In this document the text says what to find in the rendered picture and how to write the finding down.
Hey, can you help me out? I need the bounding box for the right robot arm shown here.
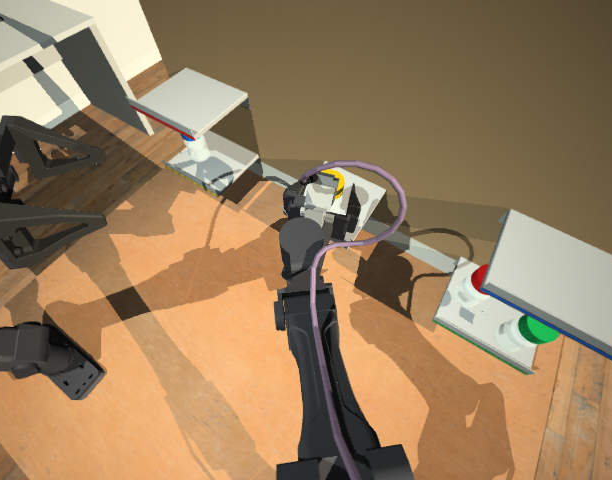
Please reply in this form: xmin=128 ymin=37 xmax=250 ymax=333
xmin=273 ymin=217 xmax=415 ymax=480

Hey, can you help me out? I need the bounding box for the white bottle with blue cap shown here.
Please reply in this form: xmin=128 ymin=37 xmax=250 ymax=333
xmin=181 ymin=134 xmax=210 ymax=162

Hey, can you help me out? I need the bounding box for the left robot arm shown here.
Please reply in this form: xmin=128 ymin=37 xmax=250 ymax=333
xmin=0 ymin=321 xmax=101 ymax=400

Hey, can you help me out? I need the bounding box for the white bottle with red cap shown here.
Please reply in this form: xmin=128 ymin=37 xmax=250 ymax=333
xmin=453 ymin=264 xmax=491 ymax=307

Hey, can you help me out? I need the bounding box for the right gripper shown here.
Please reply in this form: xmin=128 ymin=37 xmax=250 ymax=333
xmin=283 ymin=180 xmax=361 ymax=246

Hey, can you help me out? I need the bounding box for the white bottle with green cap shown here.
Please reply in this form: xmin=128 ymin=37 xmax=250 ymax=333
xmin=494 ymin=315 xmax=559 ymax=352

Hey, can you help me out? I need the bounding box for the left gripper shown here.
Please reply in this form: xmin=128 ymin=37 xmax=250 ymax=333
xmin=0 ymin=115 xmax=107 ymax=270

